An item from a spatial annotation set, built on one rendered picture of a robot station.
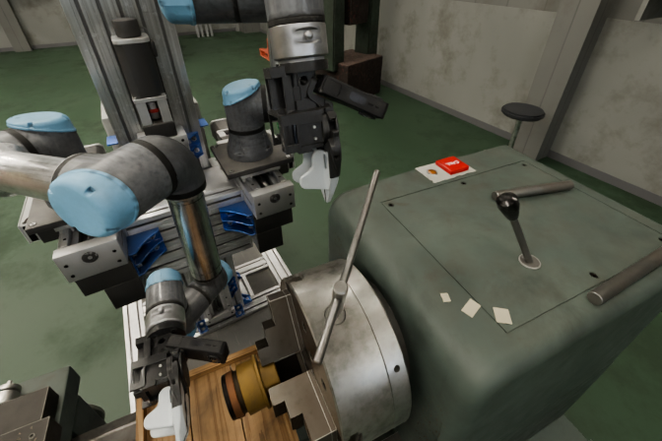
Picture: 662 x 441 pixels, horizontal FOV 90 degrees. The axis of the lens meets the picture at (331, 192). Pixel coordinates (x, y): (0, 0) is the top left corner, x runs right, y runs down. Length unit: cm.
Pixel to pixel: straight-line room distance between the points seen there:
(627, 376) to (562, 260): 169
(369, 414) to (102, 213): 50
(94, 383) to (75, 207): 163
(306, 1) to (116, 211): 41
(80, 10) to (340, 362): 103
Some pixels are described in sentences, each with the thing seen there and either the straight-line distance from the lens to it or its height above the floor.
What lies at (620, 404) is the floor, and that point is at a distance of 227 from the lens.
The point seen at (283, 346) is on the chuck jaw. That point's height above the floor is 113.
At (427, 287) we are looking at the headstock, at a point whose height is 125.
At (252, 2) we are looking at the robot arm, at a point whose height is 165.
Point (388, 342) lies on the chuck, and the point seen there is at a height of 121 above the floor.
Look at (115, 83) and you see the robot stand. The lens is 117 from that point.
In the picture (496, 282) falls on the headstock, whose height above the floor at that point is 125.
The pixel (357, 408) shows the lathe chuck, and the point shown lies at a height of 116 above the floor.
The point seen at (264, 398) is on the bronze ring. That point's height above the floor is 110.
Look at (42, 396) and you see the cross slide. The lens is 98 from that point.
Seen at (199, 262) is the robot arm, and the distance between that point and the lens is 86.
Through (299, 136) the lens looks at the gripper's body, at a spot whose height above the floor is 150.
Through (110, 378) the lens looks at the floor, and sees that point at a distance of 217.
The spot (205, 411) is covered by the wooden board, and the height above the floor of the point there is 89.
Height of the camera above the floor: 169
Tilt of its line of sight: 35 degrees down
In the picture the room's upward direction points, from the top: straight up
